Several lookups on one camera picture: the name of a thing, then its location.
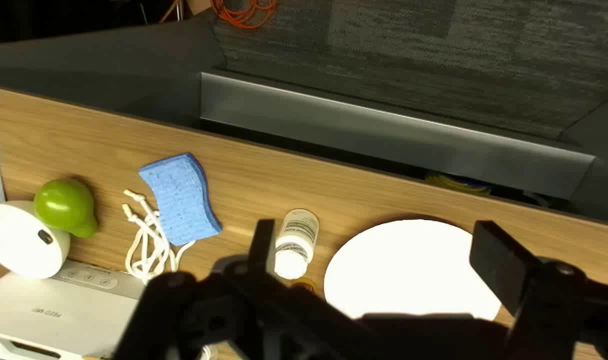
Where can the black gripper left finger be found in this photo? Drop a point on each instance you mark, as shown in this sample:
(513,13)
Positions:
(205,312)

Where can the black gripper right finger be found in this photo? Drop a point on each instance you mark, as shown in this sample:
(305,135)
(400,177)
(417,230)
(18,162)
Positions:
(557,306)

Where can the white pill bottle blue label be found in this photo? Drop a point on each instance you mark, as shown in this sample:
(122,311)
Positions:
(297,241)

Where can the white paper plate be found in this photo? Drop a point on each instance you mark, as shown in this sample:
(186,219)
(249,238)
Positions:
(411,271)

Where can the white printer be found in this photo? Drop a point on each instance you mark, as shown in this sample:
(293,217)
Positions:
(56,312)

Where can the green toy pear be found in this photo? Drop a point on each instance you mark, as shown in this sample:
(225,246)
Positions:
(64,206)

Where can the white desk lamp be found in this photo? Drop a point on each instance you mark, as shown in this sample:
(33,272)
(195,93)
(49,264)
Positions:
(20,241)

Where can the grey metal bar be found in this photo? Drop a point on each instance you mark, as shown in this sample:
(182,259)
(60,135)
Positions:
(385,132)

